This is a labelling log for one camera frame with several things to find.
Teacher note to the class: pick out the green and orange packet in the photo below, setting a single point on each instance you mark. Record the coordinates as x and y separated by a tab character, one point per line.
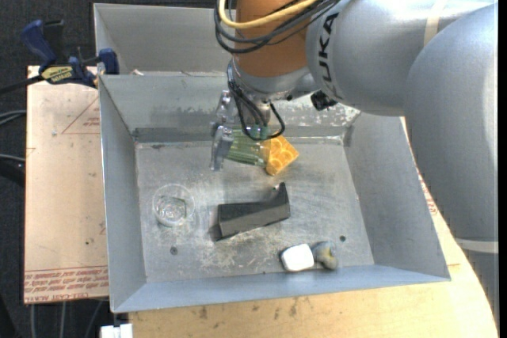
279	156

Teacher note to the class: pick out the grey metal bin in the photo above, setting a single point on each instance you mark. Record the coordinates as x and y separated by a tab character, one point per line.
245	257

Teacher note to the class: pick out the brown cardboard board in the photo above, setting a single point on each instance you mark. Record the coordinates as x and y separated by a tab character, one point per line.
63	186

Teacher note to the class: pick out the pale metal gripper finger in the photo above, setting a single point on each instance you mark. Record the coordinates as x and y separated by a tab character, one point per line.
228	139
216	154

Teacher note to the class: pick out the white rounded box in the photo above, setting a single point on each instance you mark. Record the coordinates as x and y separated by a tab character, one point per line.
297	258

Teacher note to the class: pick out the clear glass cup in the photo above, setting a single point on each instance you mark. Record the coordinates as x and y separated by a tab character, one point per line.
173	206

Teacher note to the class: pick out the black cylinder on white bracket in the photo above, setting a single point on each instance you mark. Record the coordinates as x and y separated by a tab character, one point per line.
322	101

